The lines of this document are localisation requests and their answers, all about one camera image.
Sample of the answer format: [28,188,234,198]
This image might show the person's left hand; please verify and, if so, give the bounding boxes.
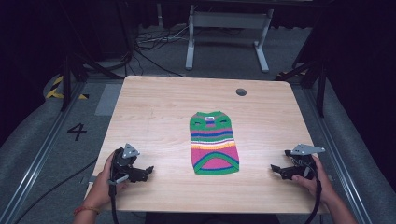
[83,151,128,211]

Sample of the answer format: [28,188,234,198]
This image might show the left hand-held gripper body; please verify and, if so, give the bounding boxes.
[109,142,142,185]

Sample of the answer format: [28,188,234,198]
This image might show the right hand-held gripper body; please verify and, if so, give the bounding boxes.
[284,143,327,182]

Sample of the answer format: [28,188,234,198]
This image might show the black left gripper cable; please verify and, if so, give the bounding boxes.
[107,178,121,224]

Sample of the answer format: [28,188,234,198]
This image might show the metal floor rail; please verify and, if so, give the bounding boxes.
[303,88,375,224]
[0,81,89,224]

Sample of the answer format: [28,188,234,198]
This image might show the striped knitted pet sweater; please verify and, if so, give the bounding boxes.
[189,110,240,176]

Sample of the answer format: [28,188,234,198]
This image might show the person's right hand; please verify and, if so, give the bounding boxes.
[290,154,340,207]

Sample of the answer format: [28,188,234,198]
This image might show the black metal stand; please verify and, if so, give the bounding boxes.
[60,51,126,112]
[275,58,329,119]

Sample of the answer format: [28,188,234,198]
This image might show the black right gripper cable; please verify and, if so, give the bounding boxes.
[304,174,323,224]

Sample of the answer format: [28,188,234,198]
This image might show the grey floor plate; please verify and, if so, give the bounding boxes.
[93,83,124,118]

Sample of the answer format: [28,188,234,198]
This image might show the white metal desk frame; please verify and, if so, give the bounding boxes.
[185,4,276,74]

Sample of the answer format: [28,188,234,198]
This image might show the bundle of floor cables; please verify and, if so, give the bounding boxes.
[125,22,191,78]

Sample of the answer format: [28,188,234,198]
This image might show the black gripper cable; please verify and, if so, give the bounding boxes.
[304,174,323,224]
[107,178,121,224]

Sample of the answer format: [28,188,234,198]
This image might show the red string bracelet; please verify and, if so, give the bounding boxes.
[73,205,101,217]

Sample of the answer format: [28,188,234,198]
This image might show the yellow black hazard tape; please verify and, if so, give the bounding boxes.
[45,75,91,101]

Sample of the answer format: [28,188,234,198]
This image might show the thin black floor cable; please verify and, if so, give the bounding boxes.
[12,158,99,224]

